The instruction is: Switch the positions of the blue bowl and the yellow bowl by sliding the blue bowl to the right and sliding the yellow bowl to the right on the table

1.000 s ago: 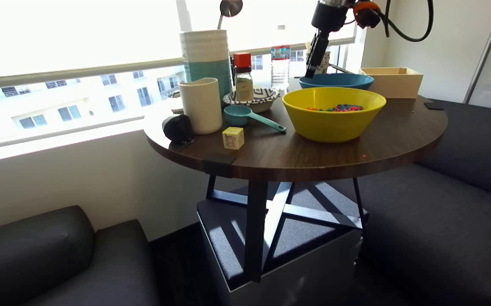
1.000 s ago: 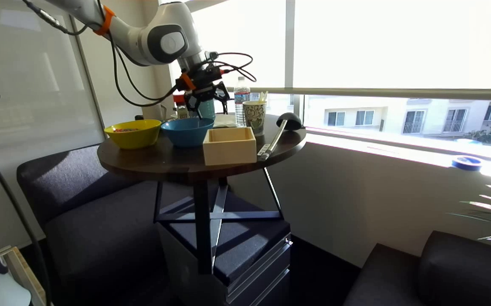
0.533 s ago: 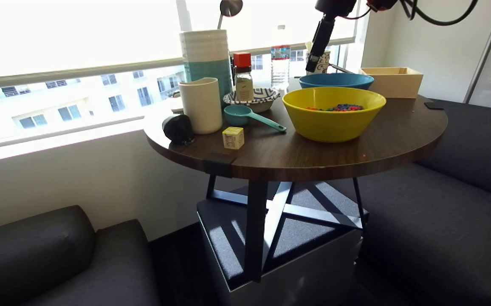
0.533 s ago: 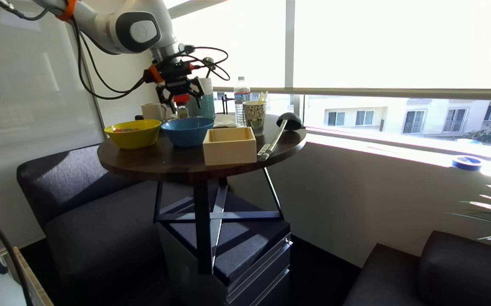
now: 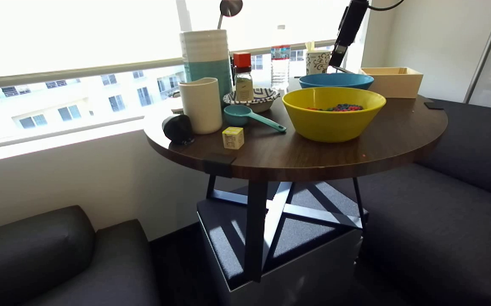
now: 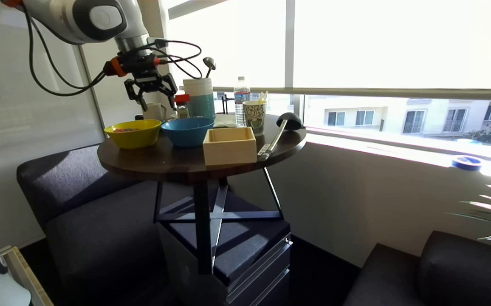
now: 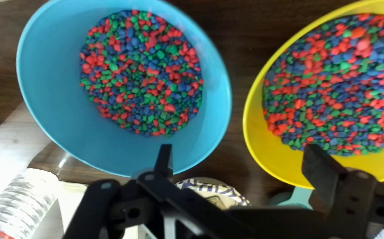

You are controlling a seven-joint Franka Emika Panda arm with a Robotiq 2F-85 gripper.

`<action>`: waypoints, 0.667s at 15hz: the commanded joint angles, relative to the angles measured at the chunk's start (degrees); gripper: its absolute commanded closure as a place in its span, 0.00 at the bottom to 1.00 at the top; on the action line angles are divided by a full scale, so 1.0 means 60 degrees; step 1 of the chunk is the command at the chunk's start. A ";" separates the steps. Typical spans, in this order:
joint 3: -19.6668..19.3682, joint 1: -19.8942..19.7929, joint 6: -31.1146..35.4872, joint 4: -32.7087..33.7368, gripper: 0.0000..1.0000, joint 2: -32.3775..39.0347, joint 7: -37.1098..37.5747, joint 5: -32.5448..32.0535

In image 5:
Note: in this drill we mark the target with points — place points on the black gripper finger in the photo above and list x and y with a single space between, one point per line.
336 56

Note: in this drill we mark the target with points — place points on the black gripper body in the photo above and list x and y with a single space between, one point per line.
353 19

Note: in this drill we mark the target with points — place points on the blue bowl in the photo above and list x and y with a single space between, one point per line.
334 80

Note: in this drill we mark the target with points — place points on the yellow bowl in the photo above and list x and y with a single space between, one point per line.
331 124

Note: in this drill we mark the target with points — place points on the floral patterned cup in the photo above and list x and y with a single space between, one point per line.
316 61

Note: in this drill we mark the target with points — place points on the coloured gravel pebbles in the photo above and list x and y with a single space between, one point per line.
339 107

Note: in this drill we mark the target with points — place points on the clear water bottle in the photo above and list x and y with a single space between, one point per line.
280 66

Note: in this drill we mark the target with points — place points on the light wooden box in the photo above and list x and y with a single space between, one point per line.
394 83

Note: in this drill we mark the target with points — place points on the patterned shallow dish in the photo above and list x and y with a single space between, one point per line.
261 99

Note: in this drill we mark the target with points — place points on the small beige jar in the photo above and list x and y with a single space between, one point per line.
244 87

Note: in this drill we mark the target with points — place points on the round dark wood table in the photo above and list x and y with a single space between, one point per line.
312 162

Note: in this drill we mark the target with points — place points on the teal measuring scoop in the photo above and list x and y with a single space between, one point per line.
238 114

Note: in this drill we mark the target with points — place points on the metal spoon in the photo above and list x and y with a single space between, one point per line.
229 7

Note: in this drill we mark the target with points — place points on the tall cream teal utensil holder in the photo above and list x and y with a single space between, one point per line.
205 53

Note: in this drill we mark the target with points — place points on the small yellow cube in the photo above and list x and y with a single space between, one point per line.
232 138

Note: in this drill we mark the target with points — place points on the cream cylindrical cup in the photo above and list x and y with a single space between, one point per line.
200 107

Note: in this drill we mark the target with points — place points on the black ladle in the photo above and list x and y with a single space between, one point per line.
176 129

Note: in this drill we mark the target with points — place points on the dark grey sofa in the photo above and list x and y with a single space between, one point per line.
453 226

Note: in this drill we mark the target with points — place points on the white building outside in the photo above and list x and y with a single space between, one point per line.
68 111

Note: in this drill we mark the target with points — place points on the black leather armchair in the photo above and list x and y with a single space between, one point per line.
46 260

